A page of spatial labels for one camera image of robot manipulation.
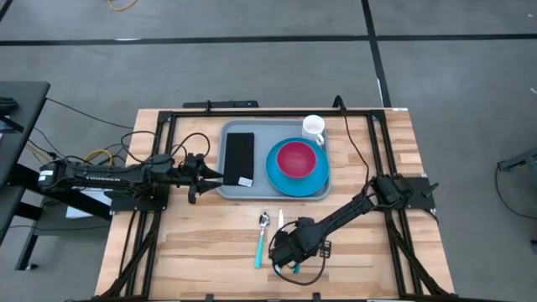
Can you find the grey plastic tray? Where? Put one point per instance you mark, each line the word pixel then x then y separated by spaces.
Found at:
pixel 262 130

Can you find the black napkin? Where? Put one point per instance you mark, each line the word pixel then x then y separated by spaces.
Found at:
pixel 238 155

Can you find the magenta bowl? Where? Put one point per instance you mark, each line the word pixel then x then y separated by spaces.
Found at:
pixel 295 159

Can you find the black aluminium table frame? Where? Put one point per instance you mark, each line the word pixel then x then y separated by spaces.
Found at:
pixel 293 112

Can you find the black bar device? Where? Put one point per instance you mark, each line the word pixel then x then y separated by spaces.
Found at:
pixel 226 104

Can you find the white mug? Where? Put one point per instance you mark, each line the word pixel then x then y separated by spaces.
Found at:
pixel 312 126

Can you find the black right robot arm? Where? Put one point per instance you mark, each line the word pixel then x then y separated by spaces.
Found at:
pixel 340 218

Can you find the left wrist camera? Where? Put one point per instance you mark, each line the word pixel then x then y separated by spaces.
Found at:
pixel 195 161

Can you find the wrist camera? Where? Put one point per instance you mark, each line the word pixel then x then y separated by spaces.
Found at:
pixel 195 161
pixel 281 249

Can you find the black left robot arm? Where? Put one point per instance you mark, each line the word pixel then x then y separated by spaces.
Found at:
pixel 105 176

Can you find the black desk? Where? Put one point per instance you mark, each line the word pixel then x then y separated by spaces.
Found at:
pixel 21 126

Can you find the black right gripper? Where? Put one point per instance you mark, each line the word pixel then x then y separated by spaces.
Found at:
pixel 304 239

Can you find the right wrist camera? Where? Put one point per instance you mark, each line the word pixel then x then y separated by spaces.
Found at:
pixel 281 249

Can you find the blue round plate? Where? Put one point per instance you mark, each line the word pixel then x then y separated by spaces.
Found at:
pixel 293 186

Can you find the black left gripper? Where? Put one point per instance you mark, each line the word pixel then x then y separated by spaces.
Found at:
pixel 193 178

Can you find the grey floor stand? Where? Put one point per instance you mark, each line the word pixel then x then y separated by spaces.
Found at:
pixel 522 159

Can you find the white paper sheet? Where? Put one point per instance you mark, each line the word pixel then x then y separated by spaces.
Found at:
pixel 84 211

